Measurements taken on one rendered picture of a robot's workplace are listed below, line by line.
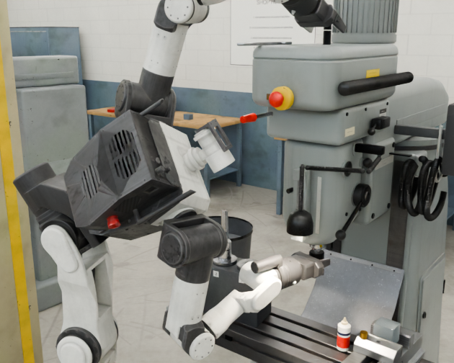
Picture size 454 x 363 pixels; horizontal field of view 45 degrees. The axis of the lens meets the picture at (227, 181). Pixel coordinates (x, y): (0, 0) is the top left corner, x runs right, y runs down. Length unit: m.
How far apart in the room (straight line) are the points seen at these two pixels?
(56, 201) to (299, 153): 0.69
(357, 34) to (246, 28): 5.20
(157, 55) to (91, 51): 7.44
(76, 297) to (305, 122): 0.83
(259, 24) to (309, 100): 5.43
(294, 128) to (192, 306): 0.55
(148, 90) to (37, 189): 0.41
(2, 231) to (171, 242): 1.75
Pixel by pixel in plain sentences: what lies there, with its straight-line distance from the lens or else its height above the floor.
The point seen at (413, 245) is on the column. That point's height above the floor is 1.20.
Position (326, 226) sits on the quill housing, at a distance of 1.59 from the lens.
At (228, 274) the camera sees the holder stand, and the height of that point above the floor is 1.12.
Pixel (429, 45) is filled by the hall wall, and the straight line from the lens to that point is 5.90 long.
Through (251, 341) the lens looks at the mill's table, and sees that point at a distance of 1.87.
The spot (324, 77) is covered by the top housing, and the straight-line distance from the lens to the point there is 1.38.
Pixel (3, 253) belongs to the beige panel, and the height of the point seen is 0.84.
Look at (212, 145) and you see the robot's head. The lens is 1.40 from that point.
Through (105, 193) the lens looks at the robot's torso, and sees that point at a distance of 1.35.
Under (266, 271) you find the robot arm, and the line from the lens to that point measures 1.58.
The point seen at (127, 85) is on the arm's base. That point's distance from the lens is 1.51.
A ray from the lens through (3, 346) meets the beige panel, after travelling 3.19.
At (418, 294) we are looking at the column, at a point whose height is 1.00.
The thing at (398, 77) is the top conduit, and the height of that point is 1.80.
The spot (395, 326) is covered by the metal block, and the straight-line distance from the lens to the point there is 1.71.
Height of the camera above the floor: 1.92
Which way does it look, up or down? 15 degrees down
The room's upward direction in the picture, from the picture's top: straight up
